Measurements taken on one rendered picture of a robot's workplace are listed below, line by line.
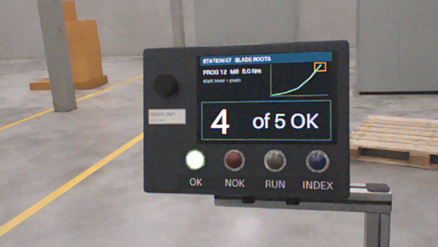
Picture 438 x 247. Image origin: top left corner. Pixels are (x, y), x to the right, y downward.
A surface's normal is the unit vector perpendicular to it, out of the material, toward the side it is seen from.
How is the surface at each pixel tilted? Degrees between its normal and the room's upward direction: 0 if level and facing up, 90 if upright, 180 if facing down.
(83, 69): 90
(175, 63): 75
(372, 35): 90
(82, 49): 90
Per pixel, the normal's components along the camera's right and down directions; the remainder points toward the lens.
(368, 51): -0.26, 0.26
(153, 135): -0.22, 0.00
